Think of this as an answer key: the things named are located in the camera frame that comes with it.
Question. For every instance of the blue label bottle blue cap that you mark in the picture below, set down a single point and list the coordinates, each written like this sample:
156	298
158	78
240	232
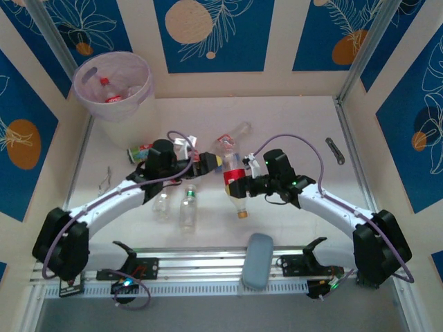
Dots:
221	168

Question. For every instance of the red label bottle orange cap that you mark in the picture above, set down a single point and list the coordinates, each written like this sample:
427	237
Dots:
232	174

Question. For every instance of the colourful label bottle white cap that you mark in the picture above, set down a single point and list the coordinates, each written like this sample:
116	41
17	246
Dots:
138	152

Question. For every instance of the white opaque bottle red cap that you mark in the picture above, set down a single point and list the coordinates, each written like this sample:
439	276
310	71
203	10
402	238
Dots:
193	139

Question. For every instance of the clear cola bottle red cap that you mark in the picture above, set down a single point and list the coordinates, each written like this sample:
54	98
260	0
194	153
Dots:
239	130
112	98
161	207

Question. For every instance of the clear bottle green cap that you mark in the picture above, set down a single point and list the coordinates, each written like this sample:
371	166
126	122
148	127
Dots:
188	212

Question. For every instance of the wide clear bottle white label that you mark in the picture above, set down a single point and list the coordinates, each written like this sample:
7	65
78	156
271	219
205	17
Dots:
133	91

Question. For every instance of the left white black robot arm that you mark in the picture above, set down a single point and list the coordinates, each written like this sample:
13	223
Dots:
104	207

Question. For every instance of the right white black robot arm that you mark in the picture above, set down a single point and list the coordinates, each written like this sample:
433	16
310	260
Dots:
332	211

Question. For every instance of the translucent pink plastic bin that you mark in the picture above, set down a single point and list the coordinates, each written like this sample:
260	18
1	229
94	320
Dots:
131	121

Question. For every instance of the black metal tool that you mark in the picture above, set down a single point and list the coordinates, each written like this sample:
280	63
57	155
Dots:
335	149

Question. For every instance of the grey-blue oval case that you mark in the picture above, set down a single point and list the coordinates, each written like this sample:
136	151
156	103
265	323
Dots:
257	263

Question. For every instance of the right controller board green light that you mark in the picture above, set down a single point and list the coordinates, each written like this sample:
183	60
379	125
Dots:
322	288

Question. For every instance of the controller board green light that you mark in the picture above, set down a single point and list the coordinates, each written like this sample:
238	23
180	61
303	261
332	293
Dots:
322	288
124	284

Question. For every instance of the left controller board green light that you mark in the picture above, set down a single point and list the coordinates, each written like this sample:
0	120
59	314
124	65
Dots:
124	284

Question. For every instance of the black label plate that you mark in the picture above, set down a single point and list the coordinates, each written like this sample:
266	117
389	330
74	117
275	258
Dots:
71	288

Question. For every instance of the aluminium table edge rail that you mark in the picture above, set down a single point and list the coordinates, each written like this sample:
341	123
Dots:
81	152
349	138

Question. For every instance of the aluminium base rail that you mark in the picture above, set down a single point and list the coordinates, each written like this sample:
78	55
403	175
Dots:
207	263

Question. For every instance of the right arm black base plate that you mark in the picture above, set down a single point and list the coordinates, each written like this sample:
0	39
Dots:
289	266

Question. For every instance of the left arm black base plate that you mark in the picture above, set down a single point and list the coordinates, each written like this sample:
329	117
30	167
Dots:
149	268

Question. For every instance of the aluminium corner post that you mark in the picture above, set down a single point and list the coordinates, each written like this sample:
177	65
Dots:
367	48
52	34

